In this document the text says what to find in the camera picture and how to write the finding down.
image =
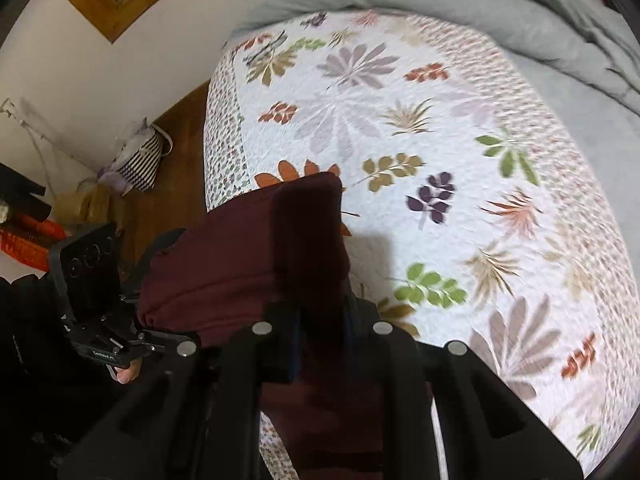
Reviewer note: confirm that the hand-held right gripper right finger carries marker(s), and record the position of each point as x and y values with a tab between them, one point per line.
370	355

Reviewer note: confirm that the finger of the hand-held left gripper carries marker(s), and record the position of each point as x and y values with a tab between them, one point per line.
157	336
162	247

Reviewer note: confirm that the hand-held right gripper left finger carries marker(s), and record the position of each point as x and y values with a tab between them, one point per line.
280	355

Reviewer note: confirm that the maroon pants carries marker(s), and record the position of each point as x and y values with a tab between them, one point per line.
240	260

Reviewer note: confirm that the person's left hand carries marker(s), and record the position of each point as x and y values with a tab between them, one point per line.
127	373

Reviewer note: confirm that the orange cloth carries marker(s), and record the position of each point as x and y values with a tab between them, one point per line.
30	245

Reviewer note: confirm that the striped bag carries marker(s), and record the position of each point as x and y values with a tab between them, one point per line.
142	165

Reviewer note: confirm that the floral quilted bedspread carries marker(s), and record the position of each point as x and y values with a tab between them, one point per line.
450	160

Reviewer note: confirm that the wooden framed window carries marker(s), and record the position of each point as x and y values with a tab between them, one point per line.
115	5

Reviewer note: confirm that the grey-blue bed sheet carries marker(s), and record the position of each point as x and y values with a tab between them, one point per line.
590	125

